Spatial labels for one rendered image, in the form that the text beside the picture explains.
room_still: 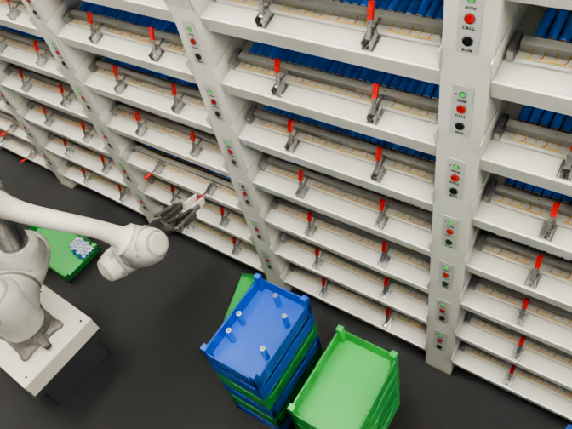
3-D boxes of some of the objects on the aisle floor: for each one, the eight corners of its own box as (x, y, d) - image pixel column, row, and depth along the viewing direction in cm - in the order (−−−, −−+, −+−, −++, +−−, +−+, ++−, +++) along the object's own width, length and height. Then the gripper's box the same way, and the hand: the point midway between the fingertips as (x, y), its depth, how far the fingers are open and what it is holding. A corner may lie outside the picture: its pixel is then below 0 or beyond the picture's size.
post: (449, 374, 192) (533, -228, 64) (425, 363, 197) (455, -225, 68) (471, 330, 202) (583, -276, 73) (448, 319, 206) (512, -270, 78)
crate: (283, 436, 189) (278, 428, 183) (237, 408, 198) (231, 399, 192) (326, 363, 203) (323, 354, 197) (282, 340, 212) (277, 330, 206)
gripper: (139, 235, 188) (185, 199, 202) (172, 252, 180) (218, 213, 195) (134, 218, 183) (182, 182, 198) (168, 234, 176) (215, 197, 190)
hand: (194, 203), depth 194 cm, fingers open, 3 cm apart
